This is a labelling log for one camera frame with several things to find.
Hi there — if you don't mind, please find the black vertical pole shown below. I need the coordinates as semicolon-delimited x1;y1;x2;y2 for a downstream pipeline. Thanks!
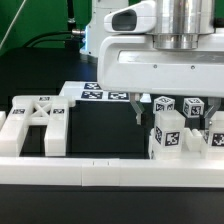
66;0;76;31

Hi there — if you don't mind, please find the white chair seat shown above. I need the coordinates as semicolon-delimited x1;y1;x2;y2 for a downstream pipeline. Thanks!
148;128;207;160

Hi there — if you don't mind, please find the white tagged cube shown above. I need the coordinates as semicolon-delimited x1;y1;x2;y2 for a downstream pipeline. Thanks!
153;96;175;113
183;98;204;118

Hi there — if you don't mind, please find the white tagged cube right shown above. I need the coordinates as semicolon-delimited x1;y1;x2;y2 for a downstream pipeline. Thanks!
183;98;204;118

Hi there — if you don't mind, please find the thin white cable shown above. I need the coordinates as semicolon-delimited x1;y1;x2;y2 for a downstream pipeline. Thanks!
0;0;28;51

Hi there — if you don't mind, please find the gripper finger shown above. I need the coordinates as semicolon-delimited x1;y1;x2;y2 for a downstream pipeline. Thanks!
130;93;145;125
204;97;221;127

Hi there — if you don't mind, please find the black cable with connector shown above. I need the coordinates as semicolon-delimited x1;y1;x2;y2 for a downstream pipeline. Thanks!
23;28;87;48

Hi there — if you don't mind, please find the white chair back frame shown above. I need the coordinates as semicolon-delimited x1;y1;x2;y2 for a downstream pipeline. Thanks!
0;95;76;157

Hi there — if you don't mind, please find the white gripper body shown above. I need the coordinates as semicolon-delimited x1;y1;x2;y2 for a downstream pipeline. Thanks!
97;0;224;97

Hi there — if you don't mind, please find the white tagged cube left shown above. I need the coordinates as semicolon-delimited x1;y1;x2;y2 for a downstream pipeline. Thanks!
153;96;175;113

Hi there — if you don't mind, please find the white marker base plate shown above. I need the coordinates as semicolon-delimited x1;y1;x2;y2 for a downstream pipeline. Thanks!
58;80;152;104

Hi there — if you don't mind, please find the white U-shaped obstacle wall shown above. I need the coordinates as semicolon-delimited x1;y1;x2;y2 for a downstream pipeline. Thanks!
0;153;224;188

